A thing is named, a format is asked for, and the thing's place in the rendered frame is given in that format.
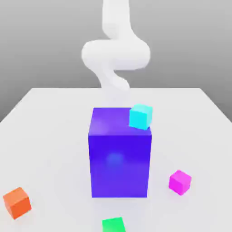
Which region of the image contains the small cyan cube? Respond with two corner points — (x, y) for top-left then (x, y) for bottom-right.
(128, 103), (154, 131)

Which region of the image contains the small magenta cube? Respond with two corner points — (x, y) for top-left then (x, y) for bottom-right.
(168, 169), (192, 196)

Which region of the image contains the small green cube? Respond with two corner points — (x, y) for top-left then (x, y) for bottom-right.
(101, 217), (126, 232)

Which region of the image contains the small orange cube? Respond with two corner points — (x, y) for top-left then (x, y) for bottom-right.
(2, 187), (32, 220)

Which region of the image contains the large blue box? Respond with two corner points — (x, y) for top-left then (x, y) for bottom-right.
(87, 107), (152, 198)

